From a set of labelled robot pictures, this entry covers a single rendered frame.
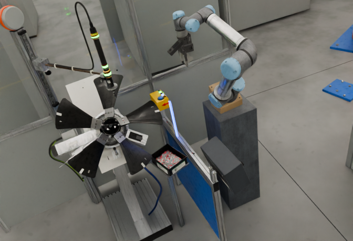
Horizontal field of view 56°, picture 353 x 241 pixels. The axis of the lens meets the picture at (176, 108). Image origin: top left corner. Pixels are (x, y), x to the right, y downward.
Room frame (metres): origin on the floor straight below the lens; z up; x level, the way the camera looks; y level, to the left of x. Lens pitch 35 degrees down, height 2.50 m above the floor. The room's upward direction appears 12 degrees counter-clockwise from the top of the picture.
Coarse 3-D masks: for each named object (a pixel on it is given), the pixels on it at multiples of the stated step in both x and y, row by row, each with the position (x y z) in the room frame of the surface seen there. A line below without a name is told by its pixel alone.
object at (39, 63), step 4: (32, 60) 2.23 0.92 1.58; (36, 60) 2.21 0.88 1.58; (40, 60) 2.19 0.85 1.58; (44, 60) 2.19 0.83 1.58; (48, 60) 2.21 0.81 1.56; (36, 64) 2.19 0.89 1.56; (40, 64) 2.16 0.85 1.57; (44, 64) 2.18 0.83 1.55; (36, 68) 2.20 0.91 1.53; (40, 68) 2.17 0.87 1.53; (44, 68) 2.17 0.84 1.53
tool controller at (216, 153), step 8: (208, 144) 1.38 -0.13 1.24; (216, 144) 1.35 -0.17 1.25; (208, 152) 1.32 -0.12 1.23; (216, 152) 1.30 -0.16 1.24; (224, 152) 1.28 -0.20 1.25; (208, 160) 1.33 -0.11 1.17; (216, 160) 1.25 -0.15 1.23; (224, 160) 1.23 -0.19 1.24; (232, 160) 1.21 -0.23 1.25; (216, 168) 1.22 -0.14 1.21; (224, 168) 1.18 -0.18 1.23; (232, 168) 1.17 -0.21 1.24; (240, 168) 1.17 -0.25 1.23; (224, 176) 1.15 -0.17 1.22; (232, 176) 1.16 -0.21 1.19; (240, 176) 1.17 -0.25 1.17; (232, 184) 1.15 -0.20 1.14; (240, 184) 1.17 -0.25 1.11; (248, 184) 1.18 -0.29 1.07
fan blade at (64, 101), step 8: (64, 104) 1.85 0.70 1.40; (72, 104) 1.85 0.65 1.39; (56, 112) 1.84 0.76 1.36; (64, 112) 1.84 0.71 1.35; (72, 112) 1.83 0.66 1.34; (80, 112) 1.83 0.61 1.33; (56, 120) 1.83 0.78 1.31; (64, 120) 1.83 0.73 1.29; (72, 120) 1.83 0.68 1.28; (80, 120) 1.82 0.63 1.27; (88, 120) 1.82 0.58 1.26; (56, 128) 1.82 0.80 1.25; (64, 128) 1.83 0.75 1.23; (72, 128) 1.83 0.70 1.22
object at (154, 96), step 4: (152, 92) 2.30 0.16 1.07; (156, 92) 2.29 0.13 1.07; (152, 96) 2.24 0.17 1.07; (156, 96) 2.23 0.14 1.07; (152, 100) 2.25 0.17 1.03; (156, 100) 2.17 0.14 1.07; (160, 100) 2.16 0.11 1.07; (164, 100) 2.16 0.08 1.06; (168, 100) 2.17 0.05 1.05; (156, 104) 2.17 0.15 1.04; (160, 104) 2.15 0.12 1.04; (168, 104) 2.17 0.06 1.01; (160, 108) 2.15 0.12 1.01; (164, 108) 2.16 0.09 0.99
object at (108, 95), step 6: (96, 78) 2.06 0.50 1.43; (114, 78) 2.00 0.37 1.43; (120, 78) 1.99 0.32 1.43; (96, 84) 2.04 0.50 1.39; (102, 84) 2.01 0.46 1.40; (120, 84) 1.96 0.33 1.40; (102, 90) 1.99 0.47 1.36; (108, 90) 1.96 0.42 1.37; (102, 96) 1.97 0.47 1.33; (108, 96) 1.94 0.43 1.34; (114, 96) 1.92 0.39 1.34; (102, 102) 1.94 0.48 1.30; (108, 102) 1.91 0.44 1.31; (114, 102) 1.89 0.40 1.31
